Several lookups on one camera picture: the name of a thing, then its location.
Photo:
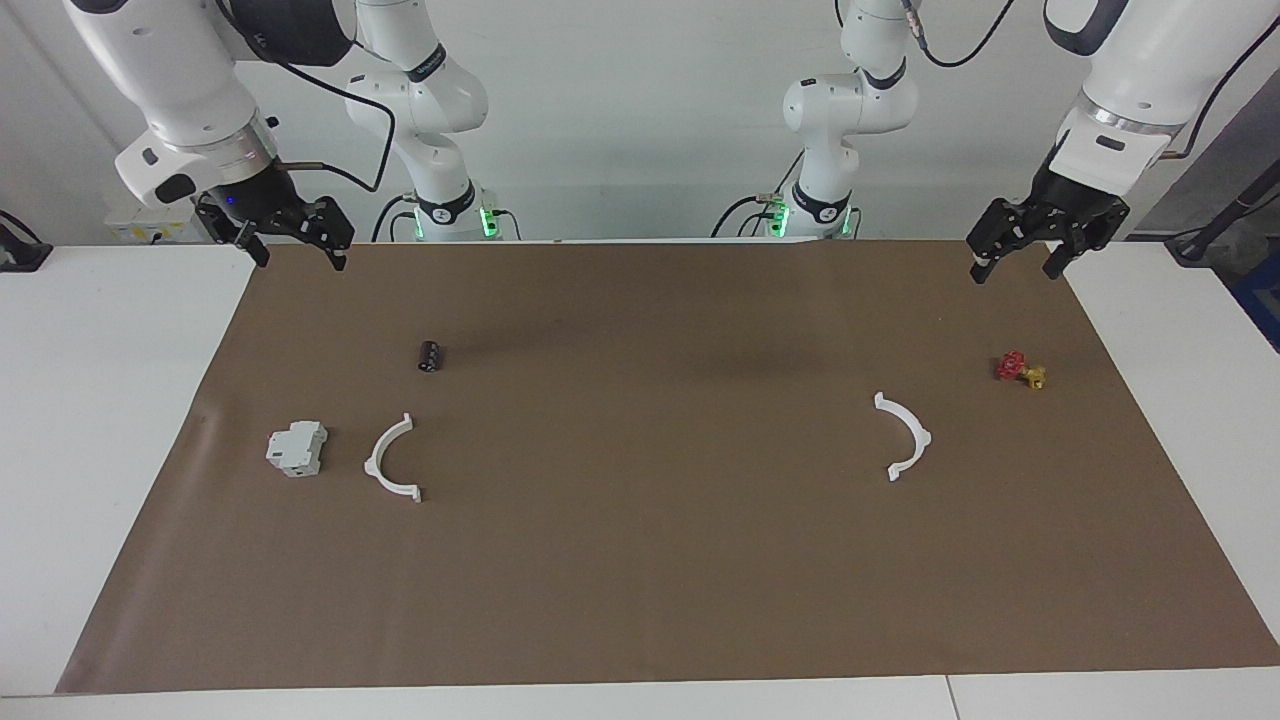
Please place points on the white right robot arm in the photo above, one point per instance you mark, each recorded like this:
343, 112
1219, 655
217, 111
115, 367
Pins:
180, 80

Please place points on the black cylindrical capacitor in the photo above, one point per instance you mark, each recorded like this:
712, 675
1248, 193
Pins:
431, 356

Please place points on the blue box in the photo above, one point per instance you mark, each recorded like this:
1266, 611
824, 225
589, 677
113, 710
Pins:
1262, 300

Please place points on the black table clamp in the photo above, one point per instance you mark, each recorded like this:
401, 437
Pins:
25, 255

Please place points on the white power strip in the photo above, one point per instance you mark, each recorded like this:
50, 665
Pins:
135, 228

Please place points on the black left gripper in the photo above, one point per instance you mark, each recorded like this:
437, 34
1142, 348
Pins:
1060, 215

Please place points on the black stand leg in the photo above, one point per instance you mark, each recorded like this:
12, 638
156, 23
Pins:
1225, 215

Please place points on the white circuit breaker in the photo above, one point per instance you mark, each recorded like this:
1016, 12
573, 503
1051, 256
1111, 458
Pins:
296, 448

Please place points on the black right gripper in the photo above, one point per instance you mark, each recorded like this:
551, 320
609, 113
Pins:
270, 205

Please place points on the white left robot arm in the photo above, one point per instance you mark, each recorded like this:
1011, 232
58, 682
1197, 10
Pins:
850, 110

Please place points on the brown table mat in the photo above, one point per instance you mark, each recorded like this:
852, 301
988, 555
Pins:
650, 560

